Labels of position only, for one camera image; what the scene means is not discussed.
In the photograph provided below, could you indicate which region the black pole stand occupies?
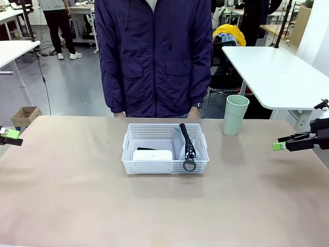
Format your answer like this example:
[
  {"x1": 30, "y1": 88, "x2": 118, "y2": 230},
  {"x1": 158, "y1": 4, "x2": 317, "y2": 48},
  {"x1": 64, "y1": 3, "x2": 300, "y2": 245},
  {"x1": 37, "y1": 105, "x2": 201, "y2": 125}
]
[{"x1": 273, "y1": 0, "x2": 293, "y2": 49}]

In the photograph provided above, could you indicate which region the background person in black trousers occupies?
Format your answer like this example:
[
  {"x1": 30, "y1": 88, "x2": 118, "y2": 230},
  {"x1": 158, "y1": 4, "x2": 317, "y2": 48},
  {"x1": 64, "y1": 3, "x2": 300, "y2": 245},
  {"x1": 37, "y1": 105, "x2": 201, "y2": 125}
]
[{"x1": 38, "y1": 0, "x2": 83, "y2": 61}]

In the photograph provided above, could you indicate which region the thin black floor cable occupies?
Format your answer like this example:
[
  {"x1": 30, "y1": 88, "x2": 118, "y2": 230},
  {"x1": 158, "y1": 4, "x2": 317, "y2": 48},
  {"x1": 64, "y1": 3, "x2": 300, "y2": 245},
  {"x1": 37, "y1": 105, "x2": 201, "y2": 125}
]
[{"x1": 35, "y1": 47, "x2": 52, "y2": 116}]

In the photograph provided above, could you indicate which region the white perforated plastic basket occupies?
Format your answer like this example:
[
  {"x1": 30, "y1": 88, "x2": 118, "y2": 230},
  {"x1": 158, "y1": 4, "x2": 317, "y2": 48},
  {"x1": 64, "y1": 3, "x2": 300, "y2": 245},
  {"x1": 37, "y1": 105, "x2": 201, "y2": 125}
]
[{"x1": 121, "y1": 123, "x2": 210, "y2": 175}]

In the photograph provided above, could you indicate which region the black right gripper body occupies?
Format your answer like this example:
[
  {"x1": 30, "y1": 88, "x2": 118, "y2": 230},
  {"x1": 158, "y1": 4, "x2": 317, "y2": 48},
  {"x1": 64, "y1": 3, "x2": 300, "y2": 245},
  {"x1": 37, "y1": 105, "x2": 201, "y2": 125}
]
[{"x1": 309, "y1": 117, "x2": 329, "y2": 150}]

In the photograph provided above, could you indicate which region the brown cardboard box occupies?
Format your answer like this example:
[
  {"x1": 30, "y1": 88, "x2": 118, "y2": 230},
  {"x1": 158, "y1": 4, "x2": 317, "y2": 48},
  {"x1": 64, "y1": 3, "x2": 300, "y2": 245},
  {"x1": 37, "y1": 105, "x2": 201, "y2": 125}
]
[{"x1": 11, "y1": 105, "x2": 43, "y2": 132}]

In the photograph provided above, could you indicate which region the person's left hand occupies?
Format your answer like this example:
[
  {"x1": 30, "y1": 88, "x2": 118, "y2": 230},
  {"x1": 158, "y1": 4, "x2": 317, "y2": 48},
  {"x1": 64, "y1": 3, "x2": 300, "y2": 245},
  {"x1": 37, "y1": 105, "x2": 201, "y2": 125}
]
[{"x1": 187, "y1": 106, "x2": 201, "y2": 119}]

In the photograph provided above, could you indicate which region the pale green plastic cup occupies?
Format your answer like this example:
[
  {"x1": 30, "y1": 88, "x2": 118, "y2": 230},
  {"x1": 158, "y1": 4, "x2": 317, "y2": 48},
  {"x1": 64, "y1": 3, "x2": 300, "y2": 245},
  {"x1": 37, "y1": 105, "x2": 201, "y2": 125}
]
[{"x1": 222, "y1": 94, "x2": 250, "y2": 137}]

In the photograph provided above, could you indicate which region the black strap with ring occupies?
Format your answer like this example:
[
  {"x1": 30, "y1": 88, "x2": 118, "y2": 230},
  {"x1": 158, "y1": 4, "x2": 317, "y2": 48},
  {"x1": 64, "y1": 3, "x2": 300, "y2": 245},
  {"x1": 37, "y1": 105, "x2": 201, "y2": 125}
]
[{"x1": 172, "y1": 123, "x2": 199, "y2": 173}]

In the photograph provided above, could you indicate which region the black office chair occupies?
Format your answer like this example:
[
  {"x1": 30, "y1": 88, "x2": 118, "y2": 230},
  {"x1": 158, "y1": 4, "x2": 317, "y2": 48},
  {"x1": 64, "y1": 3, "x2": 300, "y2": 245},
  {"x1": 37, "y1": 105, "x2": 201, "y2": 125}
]
[{"x1": 204, "y1": 39, "x2": 249, "y2": 117}]

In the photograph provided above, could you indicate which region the white rectangular box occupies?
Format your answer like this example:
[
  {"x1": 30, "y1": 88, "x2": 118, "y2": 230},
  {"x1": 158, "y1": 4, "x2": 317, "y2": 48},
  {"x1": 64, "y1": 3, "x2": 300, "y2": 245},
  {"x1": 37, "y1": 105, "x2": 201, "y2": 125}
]
[{"x1": 132, "y1": 149, "x2": 174, "y2": 162}]

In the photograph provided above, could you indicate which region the yellow jacket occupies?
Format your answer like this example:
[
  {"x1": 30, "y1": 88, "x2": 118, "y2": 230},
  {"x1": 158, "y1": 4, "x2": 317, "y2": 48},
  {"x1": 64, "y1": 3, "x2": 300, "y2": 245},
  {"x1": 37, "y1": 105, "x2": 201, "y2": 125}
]
[{"x1": 212, "y1": 23, "x2": 247, "y2": 47}]

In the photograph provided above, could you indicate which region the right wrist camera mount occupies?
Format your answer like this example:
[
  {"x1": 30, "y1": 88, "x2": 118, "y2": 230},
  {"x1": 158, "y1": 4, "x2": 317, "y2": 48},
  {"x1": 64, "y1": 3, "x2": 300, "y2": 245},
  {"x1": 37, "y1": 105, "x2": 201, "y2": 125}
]
[{"x1": 313, "y1": 98, "x2": 329, "y2": 120}]

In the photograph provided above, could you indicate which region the wooden cabinet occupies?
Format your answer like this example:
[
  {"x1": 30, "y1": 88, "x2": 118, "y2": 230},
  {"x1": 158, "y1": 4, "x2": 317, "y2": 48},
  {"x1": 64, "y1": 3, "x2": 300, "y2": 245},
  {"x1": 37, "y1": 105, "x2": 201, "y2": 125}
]
[{"x1": 289, "y1": 4, "x2": 312, "y2": 48}]

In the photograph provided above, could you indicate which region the person in navy jacket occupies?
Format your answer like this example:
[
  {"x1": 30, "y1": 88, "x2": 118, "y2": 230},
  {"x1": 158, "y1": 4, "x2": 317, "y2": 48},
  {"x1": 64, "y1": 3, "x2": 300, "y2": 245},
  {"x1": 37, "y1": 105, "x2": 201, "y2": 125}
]
[{"x1": 94, "y1": 0, "x2": 214, "y2": 119}]

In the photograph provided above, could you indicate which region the black hanging coat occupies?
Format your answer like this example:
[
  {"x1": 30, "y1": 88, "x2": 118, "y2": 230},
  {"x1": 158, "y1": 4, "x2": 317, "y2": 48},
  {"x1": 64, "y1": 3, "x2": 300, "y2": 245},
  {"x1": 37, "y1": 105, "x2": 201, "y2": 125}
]
[{"x1": 240, "y1": 0, "x2": 269, "y2": 47}]

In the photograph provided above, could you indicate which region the large white table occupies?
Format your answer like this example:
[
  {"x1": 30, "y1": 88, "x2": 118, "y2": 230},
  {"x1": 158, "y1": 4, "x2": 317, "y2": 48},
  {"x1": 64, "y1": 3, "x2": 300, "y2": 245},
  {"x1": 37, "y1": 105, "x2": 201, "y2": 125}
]
[{"x1": 221, "y1": 46, "x2": 329, "y2": 132}]

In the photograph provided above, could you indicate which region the background white workbench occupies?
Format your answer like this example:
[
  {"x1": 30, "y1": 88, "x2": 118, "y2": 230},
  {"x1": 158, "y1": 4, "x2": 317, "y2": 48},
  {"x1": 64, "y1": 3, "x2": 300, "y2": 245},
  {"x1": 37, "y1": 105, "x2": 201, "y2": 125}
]
[{"x1": 67, "y1": 1, "x2": 99, "y2": 54}]

